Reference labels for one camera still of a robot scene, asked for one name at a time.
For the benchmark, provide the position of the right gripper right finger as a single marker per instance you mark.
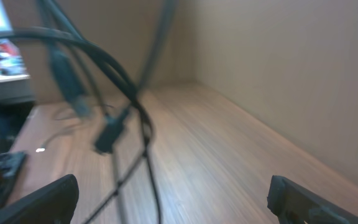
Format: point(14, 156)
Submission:
point(294, 204)

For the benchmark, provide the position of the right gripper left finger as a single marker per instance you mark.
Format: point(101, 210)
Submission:
point(53, 203)

